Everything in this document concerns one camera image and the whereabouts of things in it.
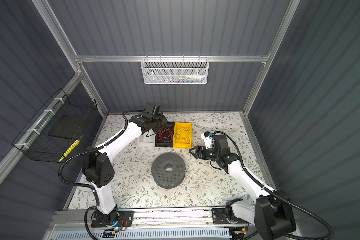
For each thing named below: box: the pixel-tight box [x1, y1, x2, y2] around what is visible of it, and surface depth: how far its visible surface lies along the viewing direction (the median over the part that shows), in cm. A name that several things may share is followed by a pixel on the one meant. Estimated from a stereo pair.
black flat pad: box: [48, 115, 81, 139], surface depth 77 cm
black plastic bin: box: [155, 122, 175, 147], surface depth 104 cm
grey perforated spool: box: [151, 152, 186, 189], surface depth 87 cm
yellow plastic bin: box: [173, 122, 193, 149], surface depth 104 cm
